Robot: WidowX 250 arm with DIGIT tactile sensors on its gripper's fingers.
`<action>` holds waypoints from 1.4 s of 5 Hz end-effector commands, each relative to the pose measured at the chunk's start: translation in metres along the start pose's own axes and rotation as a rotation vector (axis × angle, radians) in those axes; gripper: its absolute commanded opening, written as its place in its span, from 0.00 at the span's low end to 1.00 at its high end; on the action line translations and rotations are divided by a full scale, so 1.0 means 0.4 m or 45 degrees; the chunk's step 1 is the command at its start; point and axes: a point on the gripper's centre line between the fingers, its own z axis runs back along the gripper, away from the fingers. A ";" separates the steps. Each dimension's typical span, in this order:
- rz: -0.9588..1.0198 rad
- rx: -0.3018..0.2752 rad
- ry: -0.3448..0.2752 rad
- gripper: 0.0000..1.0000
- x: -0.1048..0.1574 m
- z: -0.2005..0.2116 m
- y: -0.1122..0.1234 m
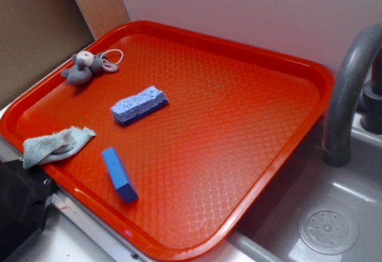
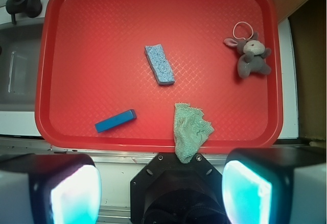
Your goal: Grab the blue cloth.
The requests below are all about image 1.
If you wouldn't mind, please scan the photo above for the light blue cloth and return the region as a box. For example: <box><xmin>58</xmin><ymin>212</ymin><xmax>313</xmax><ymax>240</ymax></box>
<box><xmin>23</xmin><ymin>127</ymin><xmax>96</xmax><ymax>169</ymax></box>

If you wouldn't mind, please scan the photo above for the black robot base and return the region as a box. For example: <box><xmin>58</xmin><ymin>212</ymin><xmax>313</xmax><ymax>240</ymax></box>
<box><xmin>1</xmin><ymin>160</ymin><xmax>55</xmax><ymax>261</ymax></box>

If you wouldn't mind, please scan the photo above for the red plastic tray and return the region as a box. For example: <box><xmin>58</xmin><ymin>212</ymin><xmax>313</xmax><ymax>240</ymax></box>
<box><xmin>1</xmin><ymin>21</ymin><xmax>334</xmax><ymax>261</ymax></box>

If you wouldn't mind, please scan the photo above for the blue sponge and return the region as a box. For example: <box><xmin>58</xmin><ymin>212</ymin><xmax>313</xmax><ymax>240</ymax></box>
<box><xmin>110</xmin><ymin>86</ymin><xmax>169</xmax><ymax>125</ymax></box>

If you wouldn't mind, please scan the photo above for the blue rectangular block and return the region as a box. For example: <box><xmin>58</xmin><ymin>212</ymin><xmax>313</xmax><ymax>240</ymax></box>
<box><xmin>101</xmin><ymin>147</ymin><xmax>138</xmax><ymax>203</ymax></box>

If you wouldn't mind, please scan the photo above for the grey plush mouse toy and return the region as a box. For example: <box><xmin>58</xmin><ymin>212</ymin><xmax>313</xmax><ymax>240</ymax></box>
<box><xmin>60</xmin><ymin>49</ymin><xmax>124</xmax><ymax>85</ymax></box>

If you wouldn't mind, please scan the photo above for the grey sink faucet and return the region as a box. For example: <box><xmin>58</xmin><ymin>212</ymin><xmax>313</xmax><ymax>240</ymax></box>
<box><xmin>322</xmin><ymin>23</ymin><xmax>381</xmax><ymax>167</ymax></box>

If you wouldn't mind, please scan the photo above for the wooden board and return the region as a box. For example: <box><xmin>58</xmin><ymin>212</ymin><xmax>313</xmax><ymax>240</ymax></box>
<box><xmin>75</xmin><ymin>0</ymin><xmax>130</xmax><ymax>39</ymax></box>

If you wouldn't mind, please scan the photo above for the grey toy sink basin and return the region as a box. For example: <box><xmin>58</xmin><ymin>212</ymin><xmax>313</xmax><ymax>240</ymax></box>
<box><xmin>229</xmin><ymin>115</ymin><xmax>382</xmax><ymax>262</ymax></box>

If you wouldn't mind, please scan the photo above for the round sink drain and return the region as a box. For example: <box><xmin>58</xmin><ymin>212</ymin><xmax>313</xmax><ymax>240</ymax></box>
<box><xmin>298</xmin><ymin>204</ymin><xmax>359</xmax><ymax>255</ymax></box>

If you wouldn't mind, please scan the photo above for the dark faucet handle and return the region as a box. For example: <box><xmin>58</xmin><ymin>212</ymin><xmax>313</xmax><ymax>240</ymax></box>
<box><xmin>361</xmin><ymin>51</ymin><xmax>381</xmax><ymax>134</ymax></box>

